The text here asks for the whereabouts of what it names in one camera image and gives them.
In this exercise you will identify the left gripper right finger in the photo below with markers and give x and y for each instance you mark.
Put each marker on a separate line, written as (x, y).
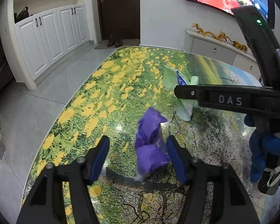
(230, 201)

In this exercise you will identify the purple wrapper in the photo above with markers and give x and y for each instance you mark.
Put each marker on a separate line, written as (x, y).
(151, 150)

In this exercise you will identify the green tissue packet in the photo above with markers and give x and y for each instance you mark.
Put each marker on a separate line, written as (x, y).
(177, 82)

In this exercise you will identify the blue gloved right hand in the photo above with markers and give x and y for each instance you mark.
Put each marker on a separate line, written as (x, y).
(270, 143)

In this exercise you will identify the golden tiger figurine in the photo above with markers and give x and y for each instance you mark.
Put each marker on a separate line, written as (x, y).
(240, 46)

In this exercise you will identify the golden dragon figurine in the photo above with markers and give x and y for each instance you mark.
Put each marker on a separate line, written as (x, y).
(220, 37)

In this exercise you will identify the white tv cabinet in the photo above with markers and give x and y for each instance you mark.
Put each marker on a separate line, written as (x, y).
(209, 47)

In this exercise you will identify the pair of dark shoes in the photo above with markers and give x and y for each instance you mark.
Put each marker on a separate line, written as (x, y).
(114, 41)

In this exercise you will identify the dark brown entrance door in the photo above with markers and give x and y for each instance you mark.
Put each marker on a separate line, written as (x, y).
(120, 18)

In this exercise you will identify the white shoe cabinet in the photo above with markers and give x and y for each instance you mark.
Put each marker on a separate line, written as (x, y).
(38, 35)

